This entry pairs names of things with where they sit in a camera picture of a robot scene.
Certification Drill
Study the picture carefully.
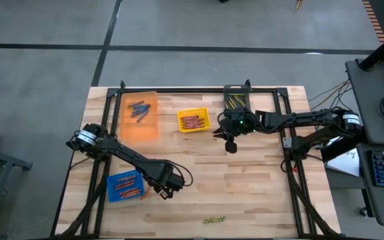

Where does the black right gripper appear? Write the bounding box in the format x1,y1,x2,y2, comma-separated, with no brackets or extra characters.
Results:
213,111,263,154

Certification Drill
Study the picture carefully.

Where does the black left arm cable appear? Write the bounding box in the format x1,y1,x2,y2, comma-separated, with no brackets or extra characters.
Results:
165,159,195,187

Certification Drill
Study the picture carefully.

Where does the grey desk top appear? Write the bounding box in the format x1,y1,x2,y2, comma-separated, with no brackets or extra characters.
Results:
357,143,384,227
345,59,384,146

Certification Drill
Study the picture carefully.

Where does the grey metal cart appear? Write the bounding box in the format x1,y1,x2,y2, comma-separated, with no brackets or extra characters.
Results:
0,145,33,240

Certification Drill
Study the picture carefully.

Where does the grey plastic bin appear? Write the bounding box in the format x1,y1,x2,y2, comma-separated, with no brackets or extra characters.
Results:
223,84,253,114

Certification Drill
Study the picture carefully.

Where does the white paper sheet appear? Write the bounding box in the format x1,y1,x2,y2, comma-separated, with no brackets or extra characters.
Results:
325,146,361,177

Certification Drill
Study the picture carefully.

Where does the yellow perforated plastic basket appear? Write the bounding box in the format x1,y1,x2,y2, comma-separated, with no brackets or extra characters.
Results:
177,107,212,134

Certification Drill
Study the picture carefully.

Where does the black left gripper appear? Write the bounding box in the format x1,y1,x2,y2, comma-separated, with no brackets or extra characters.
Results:
145,159,185,200

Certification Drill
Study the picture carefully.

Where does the cable bundle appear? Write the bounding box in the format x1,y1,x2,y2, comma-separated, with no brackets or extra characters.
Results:
308,79,355,113

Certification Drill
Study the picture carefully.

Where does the blue perforated plastic basket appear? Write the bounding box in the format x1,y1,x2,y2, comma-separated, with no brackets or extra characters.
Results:
106,169,145,203

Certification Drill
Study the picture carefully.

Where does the black stand pole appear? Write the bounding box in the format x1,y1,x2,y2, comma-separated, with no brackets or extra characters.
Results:
358,25,384,71

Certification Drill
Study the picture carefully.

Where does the translucent orange plastic bin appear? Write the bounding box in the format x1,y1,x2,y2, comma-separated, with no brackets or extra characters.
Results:
120,91,161,141

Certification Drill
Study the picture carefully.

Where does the black aluminium table frame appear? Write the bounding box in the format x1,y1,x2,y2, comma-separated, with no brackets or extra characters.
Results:
50,79,345,240

